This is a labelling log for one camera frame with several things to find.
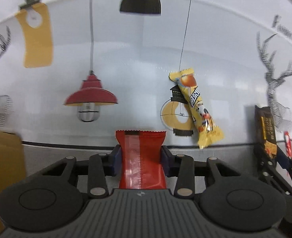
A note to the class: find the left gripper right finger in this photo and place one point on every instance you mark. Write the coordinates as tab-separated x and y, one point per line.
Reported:
186	169

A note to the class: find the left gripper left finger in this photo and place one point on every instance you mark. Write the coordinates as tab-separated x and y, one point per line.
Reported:
61	178

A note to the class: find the black brown chocolate packet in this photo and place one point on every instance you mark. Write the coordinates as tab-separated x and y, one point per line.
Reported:
265	130

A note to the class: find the red snack packet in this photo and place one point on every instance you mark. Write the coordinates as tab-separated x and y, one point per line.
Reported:
141	159

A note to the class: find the thin red stick sachet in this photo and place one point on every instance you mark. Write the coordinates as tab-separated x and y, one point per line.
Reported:
288	146

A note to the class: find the yellow chocolate bar wrapper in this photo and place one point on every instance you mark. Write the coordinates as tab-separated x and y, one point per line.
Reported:
208	131

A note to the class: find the printed grey sofa cover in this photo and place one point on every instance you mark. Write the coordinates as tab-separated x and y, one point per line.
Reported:
72	72

